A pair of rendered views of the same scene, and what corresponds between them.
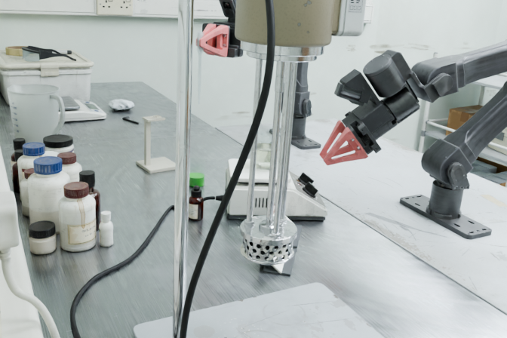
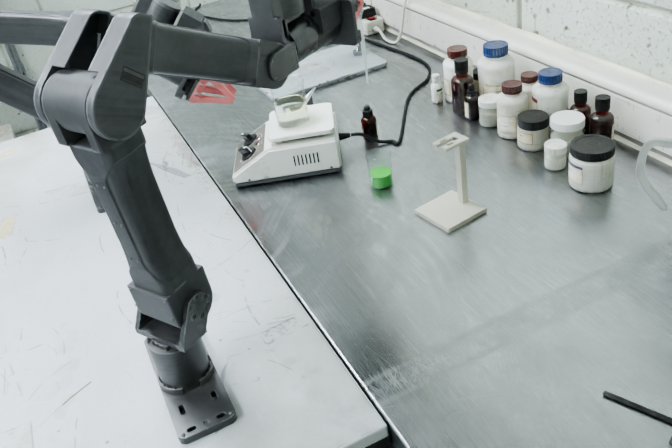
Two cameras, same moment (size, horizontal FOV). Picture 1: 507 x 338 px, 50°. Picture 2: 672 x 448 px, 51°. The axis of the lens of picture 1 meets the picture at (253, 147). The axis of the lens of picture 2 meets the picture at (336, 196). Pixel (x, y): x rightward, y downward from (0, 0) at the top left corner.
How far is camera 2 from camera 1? 2.22 m
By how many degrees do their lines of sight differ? 131
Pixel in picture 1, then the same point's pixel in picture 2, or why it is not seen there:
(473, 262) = not seen: hidden behind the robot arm
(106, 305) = (410, 71)
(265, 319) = (314, 75)
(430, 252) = (166, 142)
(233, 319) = (332, 72)
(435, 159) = not seen: hidden behind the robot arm
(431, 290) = (196, 113)
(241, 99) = not seen: outside the picture
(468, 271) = (153, 131)
